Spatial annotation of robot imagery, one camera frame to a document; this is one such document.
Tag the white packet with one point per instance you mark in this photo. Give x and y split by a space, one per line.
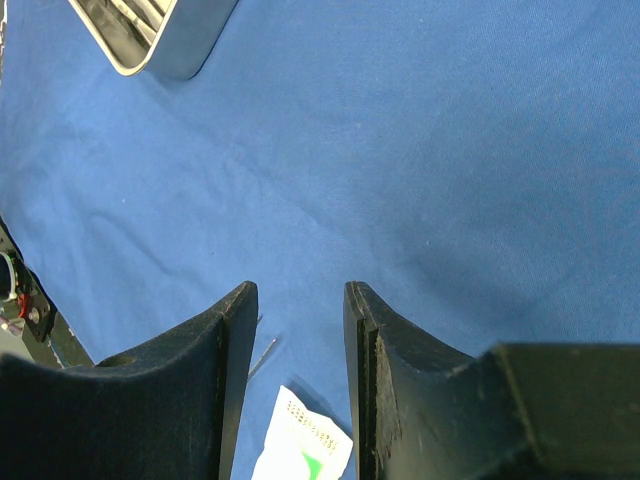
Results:
301 444

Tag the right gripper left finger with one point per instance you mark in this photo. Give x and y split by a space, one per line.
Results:
167 409

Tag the metal instrument tray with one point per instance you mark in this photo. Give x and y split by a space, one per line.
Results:
170 39

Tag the blue surgical drape cloth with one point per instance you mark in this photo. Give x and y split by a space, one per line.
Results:
475 162

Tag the steel forceps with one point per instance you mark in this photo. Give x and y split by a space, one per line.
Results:
261 359

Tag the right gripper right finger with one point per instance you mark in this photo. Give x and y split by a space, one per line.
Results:
421 409

